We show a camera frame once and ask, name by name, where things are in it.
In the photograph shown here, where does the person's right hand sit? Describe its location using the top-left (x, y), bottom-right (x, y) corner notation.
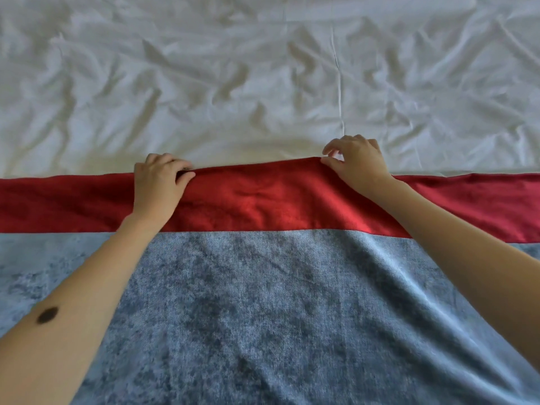
top-left (321, 134), bottom-right (394, 191)

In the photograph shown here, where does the person's left hand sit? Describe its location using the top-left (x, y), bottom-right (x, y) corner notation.
top-left (133, 153), bottom-right (196, 222)

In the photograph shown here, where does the red and blue-grey fabric cover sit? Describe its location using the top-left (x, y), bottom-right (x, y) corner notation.
top-left (0, 157), bottom-right (540, 405)

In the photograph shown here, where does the person's right forearm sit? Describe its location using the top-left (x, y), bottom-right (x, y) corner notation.
top-left (377, 174), bottom-right (540, 361)

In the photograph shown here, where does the person's left forearm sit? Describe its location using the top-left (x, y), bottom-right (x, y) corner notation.
top-left (0, 211), bottom-right (160, 405)

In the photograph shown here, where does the white wrinkled bed sheet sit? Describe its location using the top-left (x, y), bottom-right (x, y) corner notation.
top-left (0, 0), bottom-right (540, 180)

